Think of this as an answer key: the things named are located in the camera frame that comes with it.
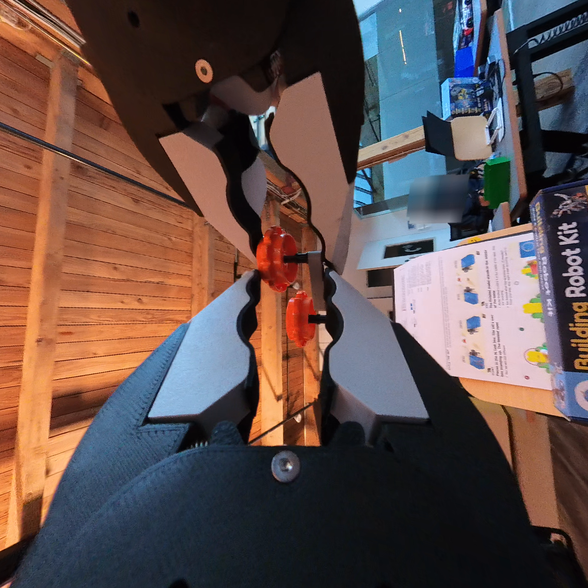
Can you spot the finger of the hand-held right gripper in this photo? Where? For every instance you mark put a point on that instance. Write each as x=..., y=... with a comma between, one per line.
x=197, y=174
x=317, y=160

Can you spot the white phone booth unit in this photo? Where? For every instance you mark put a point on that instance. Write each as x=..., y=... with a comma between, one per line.
x=367, y=262

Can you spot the green box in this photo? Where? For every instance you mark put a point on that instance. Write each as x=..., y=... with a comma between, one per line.
x=497, y=183

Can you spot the dark blue robot kit box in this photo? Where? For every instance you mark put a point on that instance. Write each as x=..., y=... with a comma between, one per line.
x=565, y=285

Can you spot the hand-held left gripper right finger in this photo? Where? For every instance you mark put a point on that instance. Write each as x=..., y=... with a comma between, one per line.
x=374, y=372

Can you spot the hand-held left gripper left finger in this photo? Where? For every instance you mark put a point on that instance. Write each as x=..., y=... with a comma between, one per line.
x=206, y=367

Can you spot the white instruction sheet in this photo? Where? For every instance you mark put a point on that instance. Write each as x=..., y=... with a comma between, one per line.
x=441, y=298

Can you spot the small blue toy box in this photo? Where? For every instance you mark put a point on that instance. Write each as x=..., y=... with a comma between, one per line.
x=466, y=99

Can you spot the beige chair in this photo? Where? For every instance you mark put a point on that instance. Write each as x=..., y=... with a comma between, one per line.
x=471, y=138

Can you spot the grey beam with orange gears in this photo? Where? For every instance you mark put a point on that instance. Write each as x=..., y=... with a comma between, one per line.
x=275, y=257

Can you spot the black metal table frame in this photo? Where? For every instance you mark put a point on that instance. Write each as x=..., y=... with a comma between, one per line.
x=533, y=115

